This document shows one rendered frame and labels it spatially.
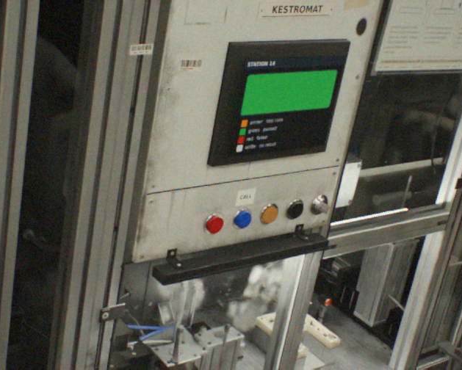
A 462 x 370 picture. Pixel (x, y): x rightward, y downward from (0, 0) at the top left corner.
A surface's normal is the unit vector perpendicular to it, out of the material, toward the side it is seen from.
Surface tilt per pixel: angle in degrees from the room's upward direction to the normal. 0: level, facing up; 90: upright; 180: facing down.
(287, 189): 90
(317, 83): 90
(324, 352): 90
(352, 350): 0
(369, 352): 0
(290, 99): 90
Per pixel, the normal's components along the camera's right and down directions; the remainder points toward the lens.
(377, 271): -0.78, 0.12
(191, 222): 0.60, 0.41
